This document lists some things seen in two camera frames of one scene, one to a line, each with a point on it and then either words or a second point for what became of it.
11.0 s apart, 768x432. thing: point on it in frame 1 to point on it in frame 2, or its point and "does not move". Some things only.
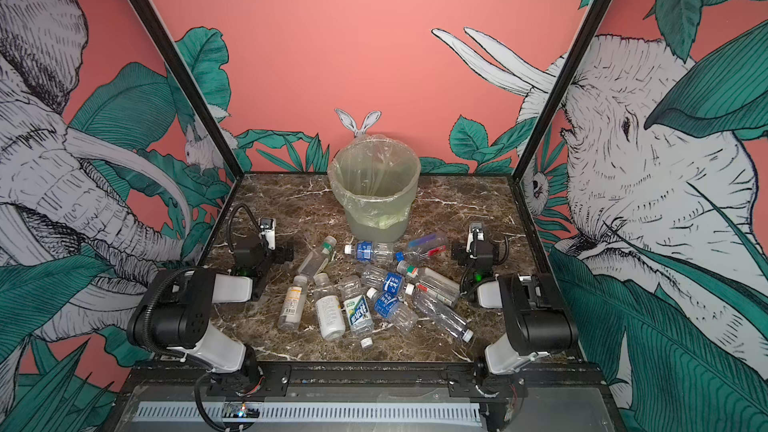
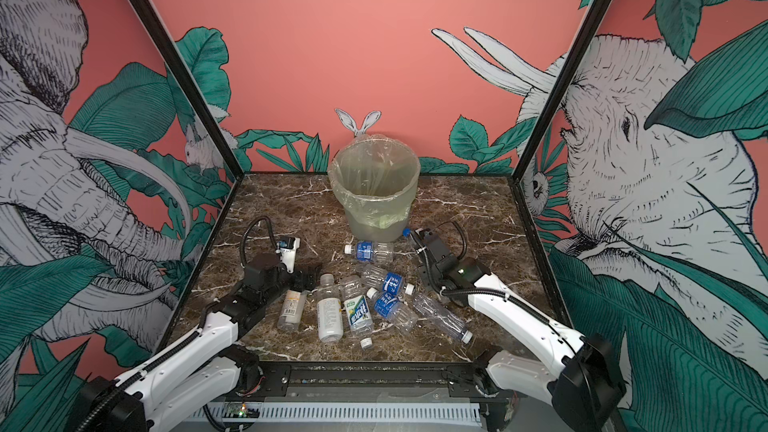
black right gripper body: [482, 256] to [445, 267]
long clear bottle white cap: [447, 319] does not move
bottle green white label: [357, 309] does not move
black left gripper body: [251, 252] to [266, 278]
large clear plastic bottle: [330, 306] does not move
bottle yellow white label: [292, 306] does not move
